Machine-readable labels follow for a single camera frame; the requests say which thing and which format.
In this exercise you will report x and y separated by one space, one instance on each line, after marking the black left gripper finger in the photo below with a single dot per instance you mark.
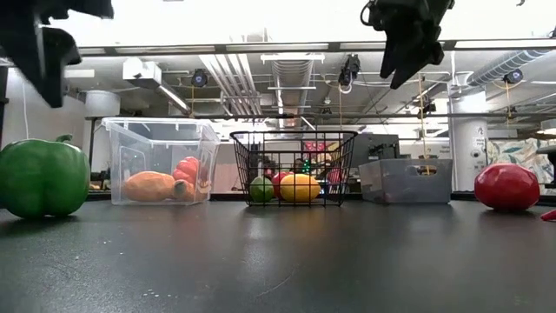
15 58
54 65

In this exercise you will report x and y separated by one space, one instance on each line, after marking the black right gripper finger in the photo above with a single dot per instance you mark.
417 65
391 58

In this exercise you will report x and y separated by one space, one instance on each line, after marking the large green bell pepper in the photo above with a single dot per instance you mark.
43 178

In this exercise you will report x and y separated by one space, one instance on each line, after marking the big red round fruit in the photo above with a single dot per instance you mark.
506 187

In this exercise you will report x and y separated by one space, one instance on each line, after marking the orange sweet potato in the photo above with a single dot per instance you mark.
147 187

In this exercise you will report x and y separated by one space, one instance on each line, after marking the yellow lemon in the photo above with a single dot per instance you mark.
299 188

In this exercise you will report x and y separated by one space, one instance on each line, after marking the red tomato green star top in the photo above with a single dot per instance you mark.
280 180

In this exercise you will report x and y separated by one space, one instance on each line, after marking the orange bell pepper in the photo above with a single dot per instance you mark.
187 168

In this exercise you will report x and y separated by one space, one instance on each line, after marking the orange carrot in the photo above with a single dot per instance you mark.
184 191

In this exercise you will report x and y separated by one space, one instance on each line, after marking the green lime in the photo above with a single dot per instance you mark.
260 190

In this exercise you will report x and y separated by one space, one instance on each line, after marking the black horizontal ceiling pipe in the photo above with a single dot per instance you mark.
391 115

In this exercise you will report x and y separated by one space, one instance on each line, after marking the plain white round column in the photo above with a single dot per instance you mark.
102 104

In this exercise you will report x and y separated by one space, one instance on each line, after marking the grey machine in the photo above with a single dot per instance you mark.
378 148

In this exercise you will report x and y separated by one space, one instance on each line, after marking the white column with signs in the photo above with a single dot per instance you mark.
469 143

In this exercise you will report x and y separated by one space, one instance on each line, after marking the colourful poster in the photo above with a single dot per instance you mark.
317 150

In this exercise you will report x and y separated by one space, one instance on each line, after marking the grey plastic bin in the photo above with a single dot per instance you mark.
391 182

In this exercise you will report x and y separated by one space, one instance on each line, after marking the clear plastic bin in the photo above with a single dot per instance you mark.
195 130

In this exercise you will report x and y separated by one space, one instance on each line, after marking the silver spiral ceiling duct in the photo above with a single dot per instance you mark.
504 63

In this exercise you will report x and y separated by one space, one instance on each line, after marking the silver ribbed ceiling duct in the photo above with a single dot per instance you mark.
292 74

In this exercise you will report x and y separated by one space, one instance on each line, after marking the colourful wall mural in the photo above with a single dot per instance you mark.
521 152

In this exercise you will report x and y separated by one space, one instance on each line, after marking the black overhead frame beam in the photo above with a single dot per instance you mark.
221 48

